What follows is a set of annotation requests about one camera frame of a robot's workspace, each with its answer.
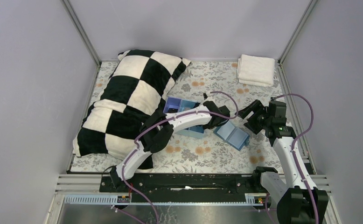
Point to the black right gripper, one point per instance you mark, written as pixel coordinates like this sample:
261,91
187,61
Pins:
255,112

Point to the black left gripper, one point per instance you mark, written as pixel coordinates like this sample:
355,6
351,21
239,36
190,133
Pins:
218,116

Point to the teal card holder wallet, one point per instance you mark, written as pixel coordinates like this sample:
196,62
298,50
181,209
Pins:
233,135

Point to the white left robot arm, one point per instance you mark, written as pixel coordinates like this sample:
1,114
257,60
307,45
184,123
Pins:
157,131

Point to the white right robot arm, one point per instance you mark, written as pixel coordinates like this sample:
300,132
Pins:
298,199

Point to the folded white towel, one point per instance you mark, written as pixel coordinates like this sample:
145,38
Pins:
257,71

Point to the blue three-compartment tray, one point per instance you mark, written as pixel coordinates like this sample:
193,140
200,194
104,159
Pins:
174,105

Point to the black white checkered pillow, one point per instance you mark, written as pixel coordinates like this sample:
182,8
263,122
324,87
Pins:
137,87

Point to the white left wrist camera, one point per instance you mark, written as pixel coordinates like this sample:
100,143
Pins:
208,99

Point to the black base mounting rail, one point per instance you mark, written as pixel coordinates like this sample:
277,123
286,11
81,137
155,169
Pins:
186,188

